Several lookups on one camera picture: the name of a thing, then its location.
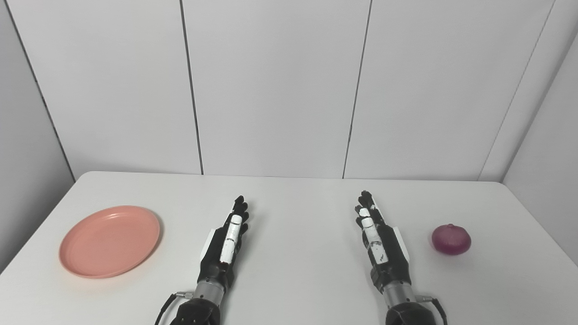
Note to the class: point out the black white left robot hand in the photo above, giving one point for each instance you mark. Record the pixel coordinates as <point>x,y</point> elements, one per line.
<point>229,239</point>

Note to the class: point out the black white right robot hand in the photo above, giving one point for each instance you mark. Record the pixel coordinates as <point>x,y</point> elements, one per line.
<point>378,246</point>

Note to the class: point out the purple red onion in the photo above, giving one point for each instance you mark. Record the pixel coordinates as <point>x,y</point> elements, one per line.
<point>451,240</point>

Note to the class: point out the pink round plate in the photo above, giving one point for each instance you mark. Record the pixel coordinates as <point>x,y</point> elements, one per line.
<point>109,241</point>

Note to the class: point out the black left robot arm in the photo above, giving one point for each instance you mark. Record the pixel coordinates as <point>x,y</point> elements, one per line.
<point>203,307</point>

